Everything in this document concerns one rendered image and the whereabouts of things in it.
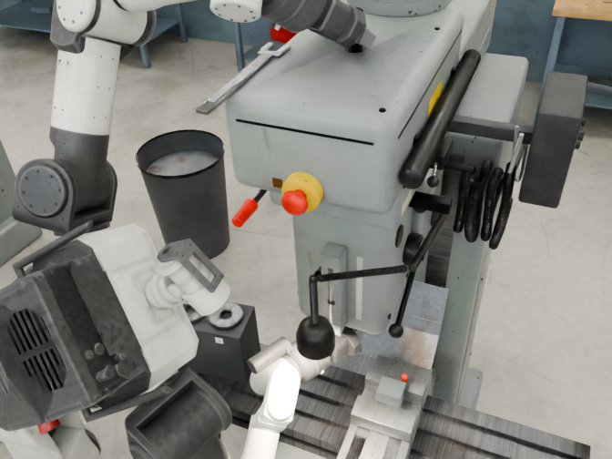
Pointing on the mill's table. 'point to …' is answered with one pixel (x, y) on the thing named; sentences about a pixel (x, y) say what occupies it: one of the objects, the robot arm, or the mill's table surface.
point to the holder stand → (224, 341)
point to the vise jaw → (383, 418)
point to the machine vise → (354, 438)
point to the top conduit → (439, 122)
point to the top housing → (344, 108)
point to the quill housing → (381, 313)
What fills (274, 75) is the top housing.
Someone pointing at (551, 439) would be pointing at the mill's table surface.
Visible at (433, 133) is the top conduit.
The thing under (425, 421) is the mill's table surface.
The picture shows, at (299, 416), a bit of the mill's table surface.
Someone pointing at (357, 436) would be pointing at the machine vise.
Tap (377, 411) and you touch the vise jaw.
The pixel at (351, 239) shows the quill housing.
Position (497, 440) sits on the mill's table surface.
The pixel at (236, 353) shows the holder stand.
